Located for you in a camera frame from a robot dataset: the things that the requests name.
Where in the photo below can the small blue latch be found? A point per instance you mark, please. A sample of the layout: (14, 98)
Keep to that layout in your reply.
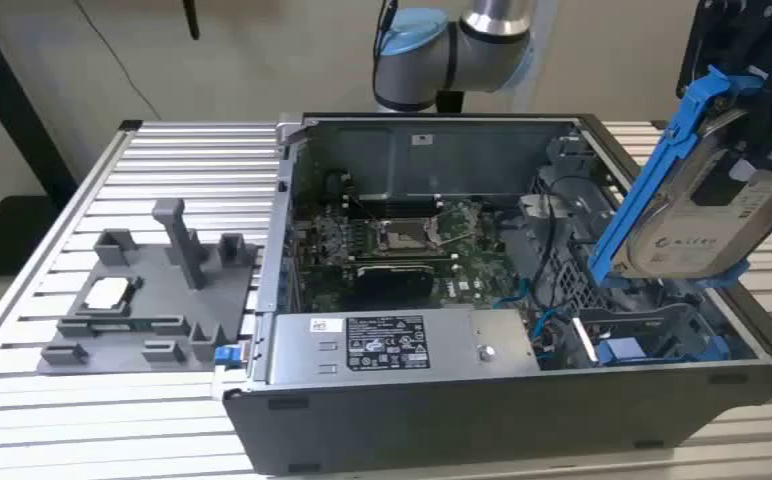
(227, 356)

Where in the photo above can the green motherboard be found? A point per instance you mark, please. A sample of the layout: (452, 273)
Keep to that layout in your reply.
(480, 280)

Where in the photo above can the CPU socket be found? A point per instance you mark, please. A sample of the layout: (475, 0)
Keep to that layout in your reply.
(403, 235)

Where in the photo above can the hard disk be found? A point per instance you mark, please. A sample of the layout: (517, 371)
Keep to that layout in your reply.
(680, 240)

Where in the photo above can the black hanging rod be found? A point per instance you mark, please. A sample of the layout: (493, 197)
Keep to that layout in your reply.
(192, 20)

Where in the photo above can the green RAM stick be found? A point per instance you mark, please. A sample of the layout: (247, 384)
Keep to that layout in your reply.
(136, 326)

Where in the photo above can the perforated metal disk bay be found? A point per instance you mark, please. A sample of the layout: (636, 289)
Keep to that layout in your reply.
(576, 210)

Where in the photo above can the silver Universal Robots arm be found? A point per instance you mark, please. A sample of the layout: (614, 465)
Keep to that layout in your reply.
(420, 75)

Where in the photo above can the blue disk carrier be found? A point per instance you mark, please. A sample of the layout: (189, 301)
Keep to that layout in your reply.
(634, 350)

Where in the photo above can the grey parts rack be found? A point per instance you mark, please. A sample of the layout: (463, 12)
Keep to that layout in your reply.
(160, 300)

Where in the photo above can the silver CPU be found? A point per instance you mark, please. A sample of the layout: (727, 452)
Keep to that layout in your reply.
(109, 295)

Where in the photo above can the open black PC case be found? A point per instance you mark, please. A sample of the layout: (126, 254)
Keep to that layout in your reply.
(427, 430)

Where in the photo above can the silver power supply unit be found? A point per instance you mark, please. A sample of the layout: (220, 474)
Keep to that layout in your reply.
(453, 345)

